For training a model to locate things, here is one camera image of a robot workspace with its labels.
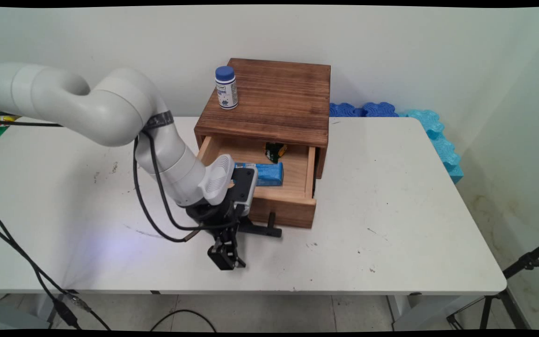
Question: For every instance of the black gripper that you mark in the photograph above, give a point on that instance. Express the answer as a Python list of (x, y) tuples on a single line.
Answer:
[(213, 217)]

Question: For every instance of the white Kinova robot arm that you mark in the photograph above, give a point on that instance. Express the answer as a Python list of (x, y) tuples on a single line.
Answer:
[(110, 112)]

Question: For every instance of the blue snack packet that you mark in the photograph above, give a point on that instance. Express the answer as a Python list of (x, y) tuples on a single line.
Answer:
[(267, 174)]

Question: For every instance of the green yellow snack packet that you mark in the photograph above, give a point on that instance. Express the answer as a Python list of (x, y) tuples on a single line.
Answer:
[(275, 152)]

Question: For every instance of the brown wooden drawer cabinet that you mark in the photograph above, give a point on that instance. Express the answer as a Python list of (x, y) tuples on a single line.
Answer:
[(274, 98)]

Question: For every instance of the white bottle with blue cap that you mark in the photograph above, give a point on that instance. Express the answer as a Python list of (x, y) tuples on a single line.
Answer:
[(226, 91)]

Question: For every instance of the dark blue foam mat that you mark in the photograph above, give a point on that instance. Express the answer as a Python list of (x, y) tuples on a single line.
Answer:
[(363, 110)]

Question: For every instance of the white table leg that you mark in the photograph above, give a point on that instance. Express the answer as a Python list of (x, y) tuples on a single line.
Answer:
[(419, 311)]

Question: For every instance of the light blue foam mat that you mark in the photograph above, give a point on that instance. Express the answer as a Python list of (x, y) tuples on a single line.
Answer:
[(440, 140)]

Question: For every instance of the black tripod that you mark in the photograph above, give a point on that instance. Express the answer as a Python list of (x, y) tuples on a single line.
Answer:
[(508, 299)]

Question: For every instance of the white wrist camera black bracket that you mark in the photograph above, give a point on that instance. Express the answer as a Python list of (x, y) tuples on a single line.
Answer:
[(245, 187)]

